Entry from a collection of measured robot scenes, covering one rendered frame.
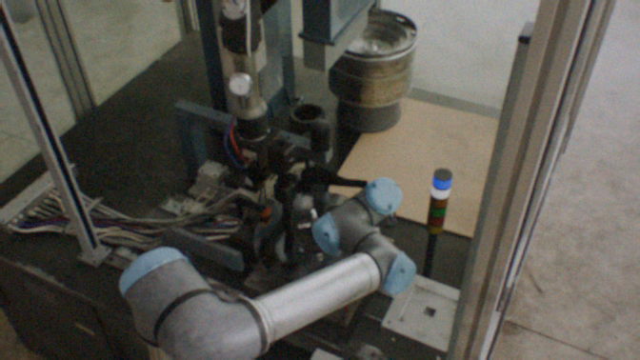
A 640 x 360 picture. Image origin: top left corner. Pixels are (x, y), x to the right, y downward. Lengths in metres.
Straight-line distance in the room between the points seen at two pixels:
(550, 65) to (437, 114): 1.64
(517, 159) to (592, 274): 2.17
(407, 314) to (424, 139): 0.86
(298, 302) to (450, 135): 1.35
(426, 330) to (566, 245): 1.60
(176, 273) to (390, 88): 1.26
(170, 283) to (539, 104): 0.60
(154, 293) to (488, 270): 0.51
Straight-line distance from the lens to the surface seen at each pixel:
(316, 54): 1.69
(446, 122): 2.34
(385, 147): 2.20
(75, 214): 1.83
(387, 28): 2.24
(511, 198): 0.88
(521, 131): 0.80
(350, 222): 1.23
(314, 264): 1.58
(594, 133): 3.72
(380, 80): 2.08
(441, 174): 1.52
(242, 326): 0.98
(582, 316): 2.82
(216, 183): 1.93
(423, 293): 1.60
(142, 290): 1.04
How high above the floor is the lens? 2.17
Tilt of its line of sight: 43 degrees down
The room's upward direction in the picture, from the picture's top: 1 degrees counter-clockwise
